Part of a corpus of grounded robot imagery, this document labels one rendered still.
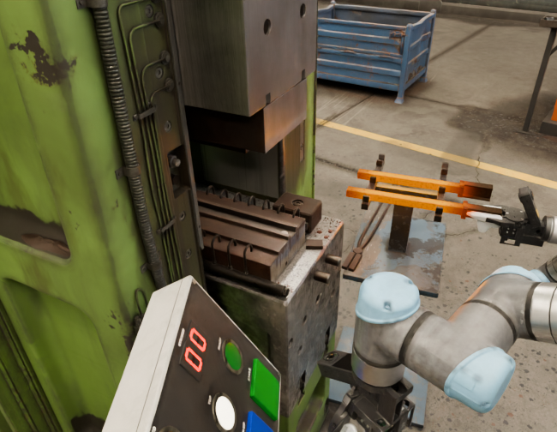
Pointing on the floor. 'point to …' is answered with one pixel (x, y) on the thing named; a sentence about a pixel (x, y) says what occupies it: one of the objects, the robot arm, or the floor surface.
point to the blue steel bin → (374, 46)
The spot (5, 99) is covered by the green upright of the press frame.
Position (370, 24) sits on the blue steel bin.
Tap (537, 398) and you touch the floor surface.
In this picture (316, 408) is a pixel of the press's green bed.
